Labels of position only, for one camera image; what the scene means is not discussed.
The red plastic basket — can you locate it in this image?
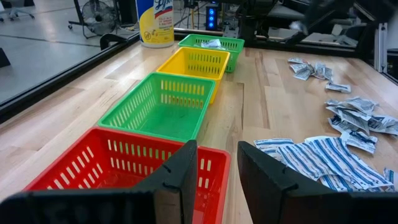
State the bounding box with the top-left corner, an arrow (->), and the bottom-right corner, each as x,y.
23,126 -> 231,224

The black computer tower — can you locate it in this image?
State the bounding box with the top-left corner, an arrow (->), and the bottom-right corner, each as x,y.
205,2 -> 219,31

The blue striped bandage wrapper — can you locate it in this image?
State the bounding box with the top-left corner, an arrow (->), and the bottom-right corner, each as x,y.
320,174 -> 374,192
306,136 -> 394,190
253,138 -> 295,161
384,167 -> 398,190
276,142 -> 336,181

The black aluminium table frame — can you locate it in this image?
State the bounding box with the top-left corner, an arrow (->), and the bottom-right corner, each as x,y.
0,26 -> 398,124

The yellow plastic basket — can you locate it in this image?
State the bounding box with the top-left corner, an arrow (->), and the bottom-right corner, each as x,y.
156,46 -> 231,105

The silver aluminium extrusion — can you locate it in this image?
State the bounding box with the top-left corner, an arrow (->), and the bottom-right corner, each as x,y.
374,22 -> 389,73

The black floor fan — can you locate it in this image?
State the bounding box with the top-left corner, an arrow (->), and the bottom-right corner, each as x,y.
81,0 -> 118,37

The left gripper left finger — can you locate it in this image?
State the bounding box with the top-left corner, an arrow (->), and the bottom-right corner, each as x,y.
0,139 -> 198,224

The blue office chair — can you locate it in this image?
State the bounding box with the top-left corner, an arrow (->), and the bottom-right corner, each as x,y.
0,0 -> 35,22

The green plastic basket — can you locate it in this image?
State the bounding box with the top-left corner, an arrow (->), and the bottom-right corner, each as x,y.
178,33 -> 246,74
98,72 -> 217,143

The yellow disinfecting wipes canister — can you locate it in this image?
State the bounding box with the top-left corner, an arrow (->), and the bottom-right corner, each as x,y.
136,0 -> 175,49

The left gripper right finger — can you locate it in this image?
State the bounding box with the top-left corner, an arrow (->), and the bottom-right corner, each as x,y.
238,141 -> 398,224

